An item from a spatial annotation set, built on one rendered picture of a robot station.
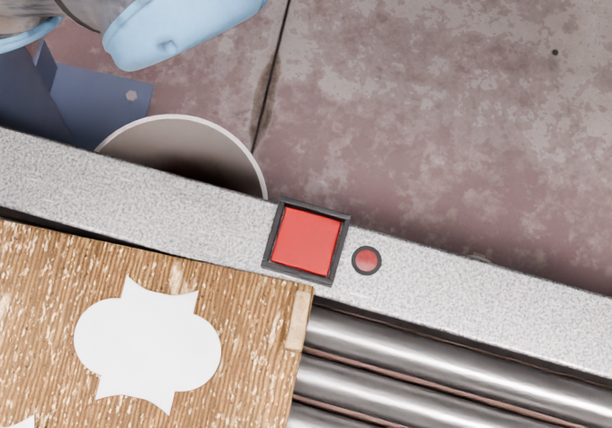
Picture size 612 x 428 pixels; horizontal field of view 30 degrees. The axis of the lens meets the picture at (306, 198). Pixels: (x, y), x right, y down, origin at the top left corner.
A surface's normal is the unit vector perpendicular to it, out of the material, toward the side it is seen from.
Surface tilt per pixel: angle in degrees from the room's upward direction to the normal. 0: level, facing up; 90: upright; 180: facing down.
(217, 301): 0
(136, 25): 52
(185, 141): 87
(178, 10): 37
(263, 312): 0
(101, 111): 0
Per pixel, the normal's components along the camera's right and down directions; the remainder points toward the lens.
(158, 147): 0.23, 0.93
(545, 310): 0.04, -0.25
